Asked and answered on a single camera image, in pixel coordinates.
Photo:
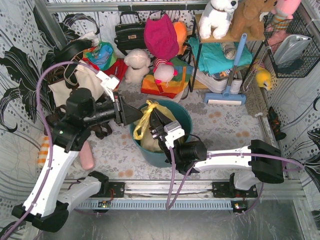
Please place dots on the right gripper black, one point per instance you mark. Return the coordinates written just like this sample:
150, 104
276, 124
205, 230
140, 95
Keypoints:
159, 132

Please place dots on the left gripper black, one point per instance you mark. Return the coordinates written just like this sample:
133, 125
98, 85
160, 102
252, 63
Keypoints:
119, 110

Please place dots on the yellow trash bag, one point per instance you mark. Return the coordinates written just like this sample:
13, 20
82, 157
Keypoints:
142, 132

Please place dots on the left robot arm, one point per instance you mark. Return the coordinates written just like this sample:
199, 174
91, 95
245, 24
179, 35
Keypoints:
46, 208

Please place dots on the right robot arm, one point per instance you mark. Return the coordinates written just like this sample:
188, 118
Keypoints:
257, 163

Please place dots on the teal trash bin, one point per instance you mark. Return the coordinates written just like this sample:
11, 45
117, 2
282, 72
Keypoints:
158, 159

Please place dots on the brown patterned bag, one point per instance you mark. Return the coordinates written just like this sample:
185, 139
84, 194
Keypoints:
101, 130

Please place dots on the cream canvas tote bag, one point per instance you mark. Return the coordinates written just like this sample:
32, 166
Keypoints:
86, 79

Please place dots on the colourful printed bag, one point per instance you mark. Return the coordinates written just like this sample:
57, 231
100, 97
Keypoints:
101, 56

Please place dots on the magenta fabric bag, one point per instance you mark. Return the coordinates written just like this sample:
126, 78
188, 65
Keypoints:
160, 38

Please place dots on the rainbow striped cloth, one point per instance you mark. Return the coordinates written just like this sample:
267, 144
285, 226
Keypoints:
172, 88

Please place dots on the red cloth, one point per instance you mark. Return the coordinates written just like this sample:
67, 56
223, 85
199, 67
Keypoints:
118, 69

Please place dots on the cream plush lamb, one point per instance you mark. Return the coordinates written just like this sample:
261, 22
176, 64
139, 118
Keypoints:
138, 64

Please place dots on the pink plush doll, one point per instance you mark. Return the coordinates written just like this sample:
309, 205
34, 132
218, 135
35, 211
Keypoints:
163, 71

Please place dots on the pink case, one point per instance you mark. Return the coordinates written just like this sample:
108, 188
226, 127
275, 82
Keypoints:
86, 157

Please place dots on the white shoes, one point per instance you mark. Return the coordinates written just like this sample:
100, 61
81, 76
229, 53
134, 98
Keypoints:
217, 86

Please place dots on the black leather handbag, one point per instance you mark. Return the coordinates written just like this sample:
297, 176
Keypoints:
130, 36

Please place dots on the blue floor sweeper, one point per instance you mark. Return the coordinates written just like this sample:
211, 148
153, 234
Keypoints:
225, 97

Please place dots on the black hat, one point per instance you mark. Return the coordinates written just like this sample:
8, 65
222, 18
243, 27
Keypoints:
72, 49

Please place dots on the teal folded cloth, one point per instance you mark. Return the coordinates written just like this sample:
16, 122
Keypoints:
212, 59

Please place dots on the black metal shelf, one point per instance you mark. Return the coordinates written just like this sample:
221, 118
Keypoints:
228, 38

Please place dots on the orange checked cloth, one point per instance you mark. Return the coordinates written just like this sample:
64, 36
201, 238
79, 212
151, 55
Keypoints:
43, 152

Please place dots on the orange plush toy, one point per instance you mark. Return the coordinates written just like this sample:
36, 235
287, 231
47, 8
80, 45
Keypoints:
181, 33

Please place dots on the yellow plush duck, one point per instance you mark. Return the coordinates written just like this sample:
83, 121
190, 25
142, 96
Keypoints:
262, 76

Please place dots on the dark butterfly ornament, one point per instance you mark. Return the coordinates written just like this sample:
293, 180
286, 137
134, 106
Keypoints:
275, 124

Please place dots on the white plush dog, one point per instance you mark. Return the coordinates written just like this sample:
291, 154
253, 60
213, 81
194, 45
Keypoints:
216, 18

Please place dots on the brown teddy bear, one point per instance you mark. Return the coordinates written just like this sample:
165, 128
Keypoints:
248, 14

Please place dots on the silver foil pouch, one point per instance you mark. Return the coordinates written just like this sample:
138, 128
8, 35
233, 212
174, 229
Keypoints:
291, 48

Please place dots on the pink plush toy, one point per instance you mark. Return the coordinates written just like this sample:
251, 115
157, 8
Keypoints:
282, 17

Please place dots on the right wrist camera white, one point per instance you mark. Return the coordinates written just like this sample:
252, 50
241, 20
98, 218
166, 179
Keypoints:
173, 132

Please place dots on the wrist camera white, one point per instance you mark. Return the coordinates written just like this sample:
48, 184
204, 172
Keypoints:
108, 83
173, 132

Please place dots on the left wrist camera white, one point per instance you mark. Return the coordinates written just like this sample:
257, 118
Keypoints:
108, 83

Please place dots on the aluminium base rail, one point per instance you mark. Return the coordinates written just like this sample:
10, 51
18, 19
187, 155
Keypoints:
204, 190

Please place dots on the black wire basket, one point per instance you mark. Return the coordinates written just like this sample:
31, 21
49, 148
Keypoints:
304, 64

